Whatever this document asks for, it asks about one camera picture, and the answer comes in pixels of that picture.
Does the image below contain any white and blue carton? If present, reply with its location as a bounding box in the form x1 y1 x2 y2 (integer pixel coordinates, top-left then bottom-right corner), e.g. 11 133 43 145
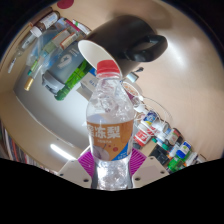
76 74 101 101

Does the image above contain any glass bottle with gold cap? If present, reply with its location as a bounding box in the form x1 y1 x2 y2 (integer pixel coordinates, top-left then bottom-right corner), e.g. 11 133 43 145
23 39 64 92

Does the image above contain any light blue hairbrush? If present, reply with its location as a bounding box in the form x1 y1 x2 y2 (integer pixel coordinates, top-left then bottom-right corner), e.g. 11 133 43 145
126 66 145 84

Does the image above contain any glass jar with white lid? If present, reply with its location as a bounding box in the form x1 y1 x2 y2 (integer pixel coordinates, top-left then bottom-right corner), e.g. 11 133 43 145
29 10 62 38

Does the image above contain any white shelf light bar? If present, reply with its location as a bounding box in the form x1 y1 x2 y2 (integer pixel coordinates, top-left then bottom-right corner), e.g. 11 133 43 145
49 143 77 162

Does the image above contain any small pink bowl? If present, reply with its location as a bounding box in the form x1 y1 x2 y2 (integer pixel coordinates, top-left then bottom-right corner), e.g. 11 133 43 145
121 81 139 99

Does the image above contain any white jar with blue lid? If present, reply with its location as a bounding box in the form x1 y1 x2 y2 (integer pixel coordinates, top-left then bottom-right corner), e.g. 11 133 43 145
178 140 193 156

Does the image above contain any green jar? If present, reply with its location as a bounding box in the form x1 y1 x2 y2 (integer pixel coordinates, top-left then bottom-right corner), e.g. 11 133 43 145
166 154 186 173

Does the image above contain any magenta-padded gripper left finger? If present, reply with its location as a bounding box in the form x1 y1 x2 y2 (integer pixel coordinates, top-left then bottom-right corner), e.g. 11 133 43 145
57 148 98 189

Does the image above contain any flat round red coaster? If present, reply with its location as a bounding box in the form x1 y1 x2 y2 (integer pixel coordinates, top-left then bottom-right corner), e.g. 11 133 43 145
55 0 75 10

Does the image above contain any grey shaker bottle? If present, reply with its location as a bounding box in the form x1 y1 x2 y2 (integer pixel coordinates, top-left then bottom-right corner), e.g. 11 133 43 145
41 41 88 96

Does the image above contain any clear bottle with red cap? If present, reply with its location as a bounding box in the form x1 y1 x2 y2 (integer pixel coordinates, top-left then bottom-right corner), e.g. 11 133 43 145
85 59 136 191

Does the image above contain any clear glass bottle white cap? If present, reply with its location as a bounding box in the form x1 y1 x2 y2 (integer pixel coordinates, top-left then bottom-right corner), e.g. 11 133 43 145
7 29 44 74

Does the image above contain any red and white can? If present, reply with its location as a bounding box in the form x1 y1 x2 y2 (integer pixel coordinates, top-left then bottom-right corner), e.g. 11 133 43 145
133 124 155 148

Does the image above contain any green glass bottle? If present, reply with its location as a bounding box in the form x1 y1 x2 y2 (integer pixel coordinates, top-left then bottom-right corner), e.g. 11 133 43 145
54 59 94 102

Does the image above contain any black box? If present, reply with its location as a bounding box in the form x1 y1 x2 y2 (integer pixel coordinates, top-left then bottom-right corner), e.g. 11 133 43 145
148 143 173 166

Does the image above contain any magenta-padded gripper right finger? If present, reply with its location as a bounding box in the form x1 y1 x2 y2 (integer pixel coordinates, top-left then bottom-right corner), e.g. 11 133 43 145
128 147 170 188

